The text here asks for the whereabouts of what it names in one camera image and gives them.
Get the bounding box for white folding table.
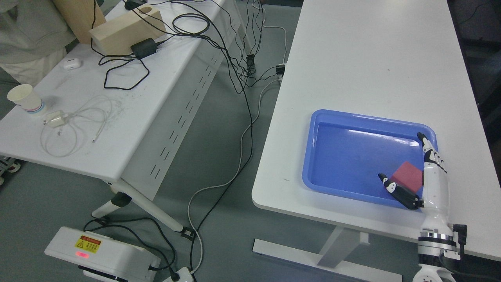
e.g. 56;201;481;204
1;0;243;239

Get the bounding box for black power adapter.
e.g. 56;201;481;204
130;38;159;59

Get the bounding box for blue plastic tray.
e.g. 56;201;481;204
302;109;438;209

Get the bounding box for white black box device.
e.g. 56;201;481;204
44;226;161;282

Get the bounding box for white paper cup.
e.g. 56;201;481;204
7;84;47;116

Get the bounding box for wooden block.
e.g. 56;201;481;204
89;4;166;55

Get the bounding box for black floor cable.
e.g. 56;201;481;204
188;0;267;275

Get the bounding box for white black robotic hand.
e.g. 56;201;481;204
378;132;453;239

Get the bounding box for pink foam block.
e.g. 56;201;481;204
390;161;424;194

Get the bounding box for white desk with T-leg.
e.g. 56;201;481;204
252;0;500;282

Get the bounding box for person in beige clothes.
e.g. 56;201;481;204
0;0;76;86

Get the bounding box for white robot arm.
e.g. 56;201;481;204
413;229;466;282

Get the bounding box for white earbuds case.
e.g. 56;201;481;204
62;58;82;70

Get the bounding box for white charger with cable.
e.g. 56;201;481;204
40;96;118;158

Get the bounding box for white power strip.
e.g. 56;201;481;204
164;267;195;282

